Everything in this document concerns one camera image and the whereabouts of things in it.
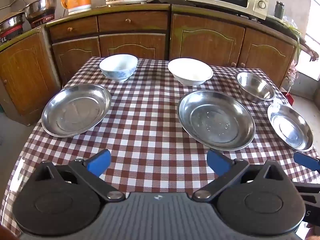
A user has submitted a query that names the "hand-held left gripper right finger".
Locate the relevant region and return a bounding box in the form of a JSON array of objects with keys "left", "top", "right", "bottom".
[{"left": 192, "top": 149, "right": 285, "bottom": 203}]

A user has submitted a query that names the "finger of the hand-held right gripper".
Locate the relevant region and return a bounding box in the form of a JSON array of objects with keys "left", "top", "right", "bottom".
[
  {"left": 293, "top": 151, "right": 320, "bottom": 174},
  {"left": 292, "top": 181, "right": 320, "bottom": 199}
]

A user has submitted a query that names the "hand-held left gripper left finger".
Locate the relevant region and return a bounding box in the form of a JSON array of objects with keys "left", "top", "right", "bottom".
[{"left": 32, "top": 149, "right": 127, "bottom": 203}]

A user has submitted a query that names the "small steel plate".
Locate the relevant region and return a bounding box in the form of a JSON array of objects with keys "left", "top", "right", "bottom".
[{"left": 267, "top": 103, "right": 314, "bottom": 152}]

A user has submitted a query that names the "large steel plate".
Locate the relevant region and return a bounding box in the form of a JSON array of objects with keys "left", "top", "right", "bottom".
[
  {"left": 41, "top": 84, "right": 112, "bottom": 138},
  {"left": 177, "top": 90, "right": 256, "bottom": 152}
]

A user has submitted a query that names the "deep steel bowl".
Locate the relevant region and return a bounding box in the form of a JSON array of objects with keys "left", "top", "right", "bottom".
[{"left": 236, "top": 71, "right": 276, "bottom": 103}]

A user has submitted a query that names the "wide white ceramic bowl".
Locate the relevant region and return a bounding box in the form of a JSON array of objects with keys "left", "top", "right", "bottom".
[{"left": 168, "top": 58, "right": 214, "bottom": 86}]

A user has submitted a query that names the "blue patterned white bowl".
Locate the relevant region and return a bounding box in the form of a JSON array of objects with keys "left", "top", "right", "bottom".
[{"left": 99, "top": 54, "right": 138, "bottom": 82}]

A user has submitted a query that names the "red checkered tablecloth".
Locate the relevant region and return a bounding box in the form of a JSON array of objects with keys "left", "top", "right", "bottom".
[{"left": 0, "top": 56, "right": 320, "bottom": 238}]

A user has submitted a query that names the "pink cloth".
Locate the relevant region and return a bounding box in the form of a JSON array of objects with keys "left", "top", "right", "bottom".
[{"left": 287, "top": 60, "right": 299, "bottom": 80}]

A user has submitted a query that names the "bright window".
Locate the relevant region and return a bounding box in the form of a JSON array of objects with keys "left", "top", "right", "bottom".
[{"left": 299, "top": 36, "right": 320, "bottom": 80}]

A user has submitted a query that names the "wooden corner cabinet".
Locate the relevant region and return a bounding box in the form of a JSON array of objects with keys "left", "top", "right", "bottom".
[{"left": 0, "top": 26, "right": 62, "bottom": 127}]

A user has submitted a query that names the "wooden double door cabinet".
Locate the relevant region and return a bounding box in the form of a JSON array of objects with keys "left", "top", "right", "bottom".
[{"left": 170, "top": 4, "right": 307, "bottom": 88}]

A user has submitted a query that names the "wooden drawer cabinet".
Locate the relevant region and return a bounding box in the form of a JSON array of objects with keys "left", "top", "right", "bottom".
[{"left": 46, "top": 4, "right": 172, "bottom": 85}]

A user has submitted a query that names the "green onion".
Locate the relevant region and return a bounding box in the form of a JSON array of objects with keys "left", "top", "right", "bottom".
[{"left": 282, "top": 20, "right": 303, "bottom": 55}]

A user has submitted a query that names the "clear plastic bag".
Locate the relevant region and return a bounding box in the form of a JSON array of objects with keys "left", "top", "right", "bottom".
[{"left": 282, "top": 15, "right": 299, "bottom": 29}]

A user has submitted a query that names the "red black induction cooker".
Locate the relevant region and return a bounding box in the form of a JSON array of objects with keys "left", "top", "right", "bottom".
[
  {"left": 0, "top": 27, "right": 24, "bottom": 45},
  {"left": 30, "top": 12, "right": 57, "bottom": 29}
]

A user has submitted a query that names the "green thermos bottle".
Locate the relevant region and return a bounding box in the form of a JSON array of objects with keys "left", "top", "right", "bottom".
[{"left": 274, "top": 1, "right": 285, "bottom": 20}]

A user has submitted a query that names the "lidded steel pot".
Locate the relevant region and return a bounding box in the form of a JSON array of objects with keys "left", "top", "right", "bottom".
[{"left": 24, "top": 0, "right": 62, "bottom": 22}]

